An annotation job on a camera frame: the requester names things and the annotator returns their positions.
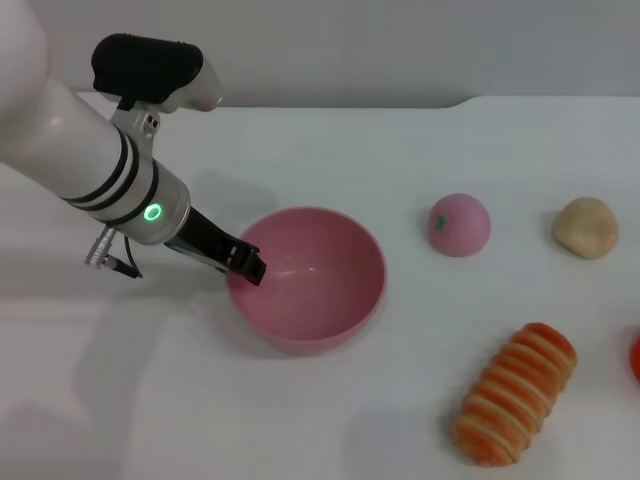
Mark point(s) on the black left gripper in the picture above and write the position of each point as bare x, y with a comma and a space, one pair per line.
205, 235

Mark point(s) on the pink bowl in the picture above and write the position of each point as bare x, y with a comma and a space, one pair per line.
320, 305

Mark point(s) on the beige toy potato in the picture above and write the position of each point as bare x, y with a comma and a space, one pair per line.
586, 229

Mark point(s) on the pink peach shaped bun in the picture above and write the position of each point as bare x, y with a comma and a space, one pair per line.
462, 227

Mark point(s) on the orange striped bread loaf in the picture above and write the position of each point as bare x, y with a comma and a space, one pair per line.
515, 395

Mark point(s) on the red round object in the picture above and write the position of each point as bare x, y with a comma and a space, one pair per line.
635, 355

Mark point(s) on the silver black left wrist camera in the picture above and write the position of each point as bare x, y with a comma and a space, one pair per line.
145, 65

